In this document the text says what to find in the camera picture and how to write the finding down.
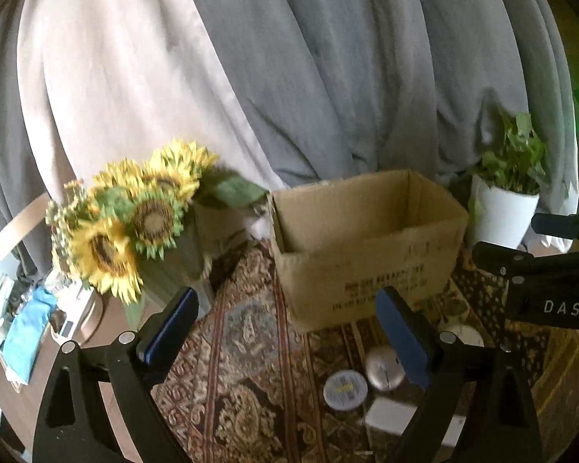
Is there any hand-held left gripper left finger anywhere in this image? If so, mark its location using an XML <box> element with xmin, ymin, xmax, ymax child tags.
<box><xmin>31</xmin><ymin>287</ymin><xmax>201</xmax><ymax>463</ymax></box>

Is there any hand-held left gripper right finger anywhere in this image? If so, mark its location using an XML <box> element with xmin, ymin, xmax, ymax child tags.
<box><xmin>375</xmin><ymin>286</ymin><xmax>544</xmax><ymax>463</ymax></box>

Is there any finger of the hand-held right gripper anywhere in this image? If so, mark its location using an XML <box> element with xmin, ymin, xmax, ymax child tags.
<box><xmin>531</xmin><ymin>211</ymin><xmax>579</xmax><ymax>244</ymax></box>
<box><xmin>472</xmin><ymin>241</ymin><xmax>579</xmax><ymax>284</ymax></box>

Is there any white remote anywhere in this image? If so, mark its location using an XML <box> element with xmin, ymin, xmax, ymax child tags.
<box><xmin>367</xmin><ymin>398</ymin><xmax>466</xmax><ymax>447</ymax></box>

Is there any brown cardboard box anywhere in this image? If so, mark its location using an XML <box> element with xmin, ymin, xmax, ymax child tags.
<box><xmin>267</xmin><ymin>169</ymin><xmax>470</xmax><ymax>333</ymax></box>

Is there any round silver object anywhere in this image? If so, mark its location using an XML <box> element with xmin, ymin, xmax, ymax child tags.
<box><xmin>365</xmin><ymin>346</ymin><xmax>407</xmax><ymax>390</ymax></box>

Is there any green plant in white pot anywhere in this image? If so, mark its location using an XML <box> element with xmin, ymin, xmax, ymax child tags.
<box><xmin>467</xmin><ymin>106</ymin><xmax>561</xmax><ymax>252</ymax></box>

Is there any round tin with white lid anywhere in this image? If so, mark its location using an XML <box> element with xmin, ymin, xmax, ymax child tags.
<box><xmin>323</xmin><ymin>370</ymin><xmax>369</xmax><ymax>411</ymax></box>

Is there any patterned brown tablecloth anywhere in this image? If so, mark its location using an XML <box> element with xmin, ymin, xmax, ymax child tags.
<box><xmin>149</xmin><ymin>238</ymin><xmax>579</xmax><ymax>463</ymax></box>

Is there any sunflower bouquet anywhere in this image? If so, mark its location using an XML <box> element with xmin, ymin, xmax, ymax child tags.
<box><xmin>46</xmin><ymin>139</ymin><xmax>271</xmax><ymax>329</ymax></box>

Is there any blue cloth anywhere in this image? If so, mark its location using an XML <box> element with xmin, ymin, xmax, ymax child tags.
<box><xmin>2</xmin><ymin>289</ymin><xmax>59</xmax><ymax>384</ymax></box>

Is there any grey curtain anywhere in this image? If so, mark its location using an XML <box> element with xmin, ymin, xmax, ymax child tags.
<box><xmin>0</xmin><ymin>19</ymin><xmax>75</xmax><ymax>275</ymax></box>
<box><xmin>188</xmin><ymin>0</ymin><xmax>576</xmax><ymax>191</ymax></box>

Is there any beige curtain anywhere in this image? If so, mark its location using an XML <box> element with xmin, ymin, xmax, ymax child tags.
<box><xmin>17</xmin><ymin>0</ymin><xmax>273</xmax><ymax>213</ymax></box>

